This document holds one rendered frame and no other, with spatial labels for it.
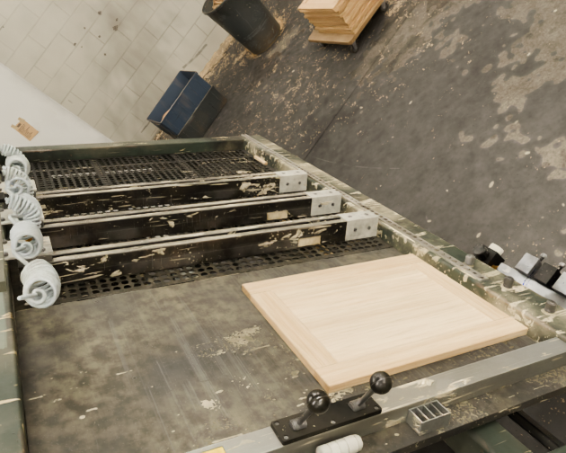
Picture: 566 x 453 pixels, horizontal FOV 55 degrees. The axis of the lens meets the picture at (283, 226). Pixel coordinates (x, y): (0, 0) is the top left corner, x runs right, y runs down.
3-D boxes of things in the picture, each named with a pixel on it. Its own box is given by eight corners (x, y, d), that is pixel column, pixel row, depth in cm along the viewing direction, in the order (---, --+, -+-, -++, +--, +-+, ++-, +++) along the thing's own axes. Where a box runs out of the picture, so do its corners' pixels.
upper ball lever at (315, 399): (309, 434, 93) (338, 405, 83) (289, 440, 91) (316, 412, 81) (301, 413, 95) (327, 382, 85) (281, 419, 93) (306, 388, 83)
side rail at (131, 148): (243, 160, 276) (244, 139, 272) (1, 178, 228) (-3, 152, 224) (237, 156, 283) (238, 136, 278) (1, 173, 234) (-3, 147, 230)
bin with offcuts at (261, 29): (295, 19, 525) (248, -32, 487) (263, 62, 523) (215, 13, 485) (269, 19, 567) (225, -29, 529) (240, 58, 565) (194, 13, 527)
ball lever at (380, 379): (367, 415, 98) (400, 386, 88) (349, 421, 96) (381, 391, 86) (358, 395, 100) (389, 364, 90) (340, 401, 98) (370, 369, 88)
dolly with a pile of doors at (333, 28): (398, 0, 417) (369, -40, 393) (358, 56, 415) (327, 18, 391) (350, 2, 466) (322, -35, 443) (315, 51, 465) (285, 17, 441)
